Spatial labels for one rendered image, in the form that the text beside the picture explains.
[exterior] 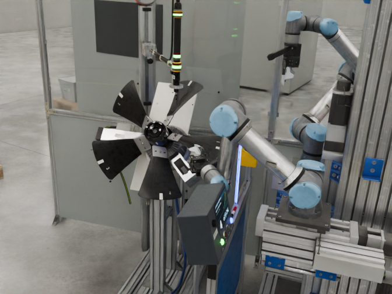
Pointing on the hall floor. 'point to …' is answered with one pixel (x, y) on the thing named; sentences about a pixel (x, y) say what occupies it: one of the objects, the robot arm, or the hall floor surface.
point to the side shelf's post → (181, 210)
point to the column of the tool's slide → (144, 110)
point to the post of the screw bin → (196, 279)
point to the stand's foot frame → (186, 286)
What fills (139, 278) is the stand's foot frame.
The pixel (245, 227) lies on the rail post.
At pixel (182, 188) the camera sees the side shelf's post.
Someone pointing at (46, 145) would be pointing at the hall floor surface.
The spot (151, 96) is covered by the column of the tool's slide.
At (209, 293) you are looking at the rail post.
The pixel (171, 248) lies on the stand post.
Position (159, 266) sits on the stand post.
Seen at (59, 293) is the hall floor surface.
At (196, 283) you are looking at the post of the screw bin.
